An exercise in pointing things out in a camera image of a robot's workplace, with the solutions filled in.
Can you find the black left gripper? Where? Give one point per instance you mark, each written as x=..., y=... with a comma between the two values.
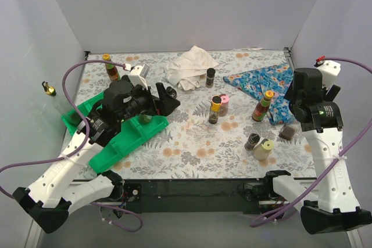
x=155, y=104

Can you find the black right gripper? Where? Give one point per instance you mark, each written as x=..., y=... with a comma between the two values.
x=333, y=93

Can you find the black-cap white powder bottle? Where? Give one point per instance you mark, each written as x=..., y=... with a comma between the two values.
x=171, y=92

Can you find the small black-cap spice jar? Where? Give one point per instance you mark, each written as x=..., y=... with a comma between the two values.
x=145, y=119

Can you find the gold-cap pepper grinder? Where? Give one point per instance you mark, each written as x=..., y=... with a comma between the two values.
x=214, y=109

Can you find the square jar dark sauce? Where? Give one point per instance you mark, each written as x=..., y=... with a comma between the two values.
x=288, y=131

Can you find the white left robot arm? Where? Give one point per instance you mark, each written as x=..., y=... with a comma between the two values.
x=50, y=199

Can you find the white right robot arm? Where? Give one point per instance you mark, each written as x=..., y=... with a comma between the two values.
x=334, y=208

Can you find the white crumpled cloth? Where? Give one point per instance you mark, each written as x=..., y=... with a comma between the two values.
x=185, y=71

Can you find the green plastic organizer tray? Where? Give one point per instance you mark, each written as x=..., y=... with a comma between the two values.
x=133, y=134

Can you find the black-lid seasoning shaker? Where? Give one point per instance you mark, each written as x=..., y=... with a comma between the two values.
x=210, y=77

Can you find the blue floral cloth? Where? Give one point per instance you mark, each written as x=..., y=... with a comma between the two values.
x=255, y=83

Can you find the pink-lid spice jar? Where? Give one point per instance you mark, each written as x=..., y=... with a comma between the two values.
x=224, y=104

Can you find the red chili sauce bottle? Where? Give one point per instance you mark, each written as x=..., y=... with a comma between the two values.
x=111, y=69
x=263, y=106

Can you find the dark round-cap bottle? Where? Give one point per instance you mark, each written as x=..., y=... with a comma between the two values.
x=252, y=141

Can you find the yellow-lid white sauce bottle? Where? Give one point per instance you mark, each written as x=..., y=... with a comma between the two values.
x=262, y=150

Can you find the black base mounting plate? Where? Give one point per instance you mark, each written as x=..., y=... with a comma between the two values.
x=247, y=196

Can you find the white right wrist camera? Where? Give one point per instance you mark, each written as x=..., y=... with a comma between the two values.
x=329, y=69

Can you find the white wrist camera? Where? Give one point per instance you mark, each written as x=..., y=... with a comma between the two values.
x=329, y=69
x=137, y=74

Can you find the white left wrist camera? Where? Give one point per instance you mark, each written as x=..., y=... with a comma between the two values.
x=137, y=74

